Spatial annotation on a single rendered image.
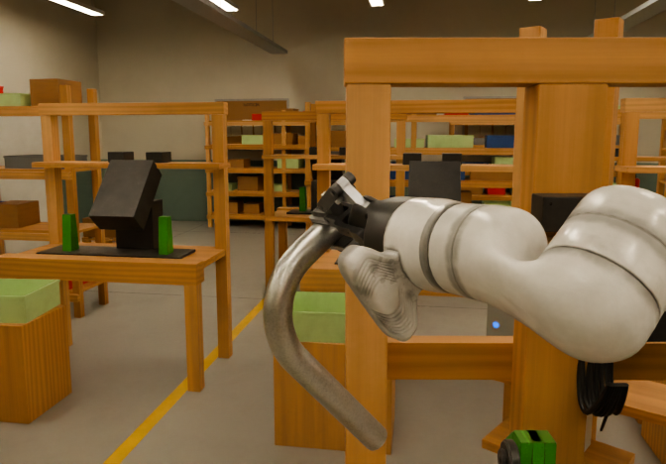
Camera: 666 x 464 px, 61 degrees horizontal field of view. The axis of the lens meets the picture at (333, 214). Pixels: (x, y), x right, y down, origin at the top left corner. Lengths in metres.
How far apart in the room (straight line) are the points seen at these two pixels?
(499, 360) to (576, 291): 1.09
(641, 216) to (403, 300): 0.19
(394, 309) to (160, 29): 11.92
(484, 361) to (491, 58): 0.67
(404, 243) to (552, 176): 0.84
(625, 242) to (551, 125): 0.92
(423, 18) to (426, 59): 9.97
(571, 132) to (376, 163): 0.40
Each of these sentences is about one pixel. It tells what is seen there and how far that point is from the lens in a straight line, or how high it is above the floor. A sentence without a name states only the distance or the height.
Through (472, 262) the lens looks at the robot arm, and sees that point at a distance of 0.38.
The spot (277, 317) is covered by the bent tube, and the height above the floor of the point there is 1.57.
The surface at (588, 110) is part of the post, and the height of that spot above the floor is 1.80.
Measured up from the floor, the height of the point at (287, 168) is 1.14.
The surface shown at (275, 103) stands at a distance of 11.31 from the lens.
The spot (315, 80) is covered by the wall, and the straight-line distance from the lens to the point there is 11.19.
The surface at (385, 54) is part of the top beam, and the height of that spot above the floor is 1.91.
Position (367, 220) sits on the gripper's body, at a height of 1.68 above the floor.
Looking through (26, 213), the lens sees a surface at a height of 0.97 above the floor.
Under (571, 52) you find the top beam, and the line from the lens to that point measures 1.27.
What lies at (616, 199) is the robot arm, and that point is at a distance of 0.36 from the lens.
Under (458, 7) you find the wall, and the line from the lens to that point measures 11.21.
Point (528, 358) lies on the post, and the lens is 1.32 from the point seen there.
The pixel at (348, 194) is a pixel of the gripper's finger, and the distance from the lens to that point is 0.51.
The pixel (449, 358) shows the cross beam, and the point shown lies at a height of 1.24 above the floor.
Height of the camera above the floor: 1.75
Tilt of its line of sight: 8 degrees down
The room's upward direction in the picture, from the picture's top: straight up
